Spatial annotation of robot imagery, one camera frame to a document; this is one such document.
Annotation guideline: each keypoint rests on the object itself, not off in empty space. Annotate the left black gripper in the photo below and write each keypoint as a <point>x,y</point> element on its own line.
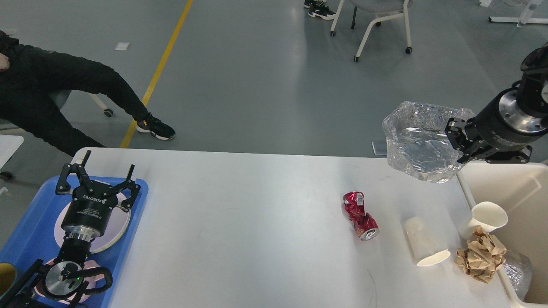
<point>87,209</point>

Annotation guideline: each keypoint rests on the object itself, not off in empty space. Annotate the white side table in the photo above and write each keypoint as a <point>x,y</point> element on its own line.
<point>8,146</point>

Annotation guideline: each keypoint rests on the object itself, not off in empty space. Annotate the seated person in black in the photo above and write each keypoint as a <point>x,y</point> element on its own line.
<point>34,73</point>

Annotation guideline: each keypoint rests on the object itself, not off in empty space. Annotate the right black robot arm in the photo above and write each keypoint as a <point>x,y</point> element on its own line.
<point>534,72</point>

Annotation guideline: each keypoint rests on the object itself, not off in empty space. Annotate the white paper cup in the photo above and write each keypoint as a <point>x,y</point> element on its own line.
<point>486,214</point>
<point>426,249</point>

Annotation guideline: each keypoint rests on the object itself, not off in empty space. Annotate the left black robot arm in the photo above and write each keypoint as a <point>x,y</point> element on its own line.
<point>69,246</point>

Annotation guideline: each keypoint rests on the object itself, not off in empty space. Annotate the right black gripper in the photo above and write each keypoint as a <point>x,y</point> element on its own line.
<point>503,131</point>

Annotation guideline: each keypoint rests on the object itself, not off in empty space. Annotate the pink plate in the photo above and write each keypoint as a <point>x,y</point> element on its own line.
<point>117,226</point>

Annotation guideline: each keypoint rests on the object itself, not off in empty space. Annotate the black sneakers at top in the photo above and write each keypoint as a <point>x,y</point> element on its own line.
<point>319,9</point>

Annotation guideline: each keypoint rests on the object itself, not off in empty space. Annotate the left floor socket cover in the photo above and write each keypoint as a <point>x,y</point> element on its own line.
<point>379,148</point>

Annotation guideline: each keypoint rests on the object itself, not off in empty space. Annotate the blue plastic tray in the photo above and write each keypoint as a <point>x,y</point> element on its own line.
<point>33,238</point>

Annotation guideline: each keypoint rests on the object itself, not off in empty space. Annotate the crushed red can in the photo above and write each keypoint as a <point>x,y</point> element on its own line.
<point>364,225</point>

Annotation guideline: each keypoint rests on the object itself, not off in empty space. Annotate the foil container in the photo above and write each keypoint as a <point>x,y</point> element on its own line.
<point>417,143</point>

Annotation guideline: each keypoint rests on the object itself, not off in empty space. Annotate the foil tray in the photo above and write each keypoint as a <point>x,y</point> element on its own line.
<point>519,269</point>

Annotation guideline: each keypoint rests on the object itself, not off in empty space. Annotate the black sneaker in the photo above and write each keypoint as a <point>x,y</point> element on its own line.
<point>155,127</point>

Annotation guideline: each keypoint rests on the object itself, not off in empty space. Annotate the dark teal cup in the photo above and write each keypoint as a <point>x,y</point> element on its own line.
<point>7,277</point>

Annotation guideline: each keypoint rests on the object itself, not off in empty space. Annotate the crumpled brown paper scrap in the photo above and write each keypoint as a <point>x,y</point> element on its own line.
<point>482,258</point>

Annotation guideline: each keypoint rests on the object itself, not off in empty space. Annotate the white frame office chair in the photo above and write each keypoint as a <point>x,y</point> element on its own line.
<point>384,10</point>

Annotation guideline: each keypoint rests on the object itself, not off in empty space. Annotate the white plastic bin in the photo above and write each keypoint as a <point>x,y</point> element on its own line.
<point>522,191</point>

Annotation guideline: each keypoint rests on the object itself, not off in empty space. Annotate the white stand base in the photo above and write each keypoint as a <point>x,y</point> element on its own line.
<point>524,18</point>

